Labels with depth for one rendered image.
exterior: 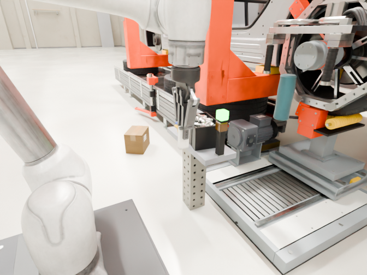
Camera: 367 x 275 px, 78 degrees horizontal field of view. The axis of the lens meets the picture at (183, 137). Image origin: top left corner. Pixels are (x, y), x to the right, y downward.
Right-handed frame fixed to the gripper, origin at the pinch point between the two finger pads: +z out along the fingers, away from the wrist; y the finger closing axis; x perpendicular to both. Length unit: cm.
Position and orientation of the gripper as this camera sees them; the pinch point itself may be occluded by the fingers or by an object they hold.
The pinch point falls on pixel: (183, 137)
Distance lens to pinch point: 66.4
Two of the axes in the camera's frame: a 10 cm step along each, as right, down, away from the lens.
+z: -0.3, 9.0, 4.4
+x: 9.1, -1.6, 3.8
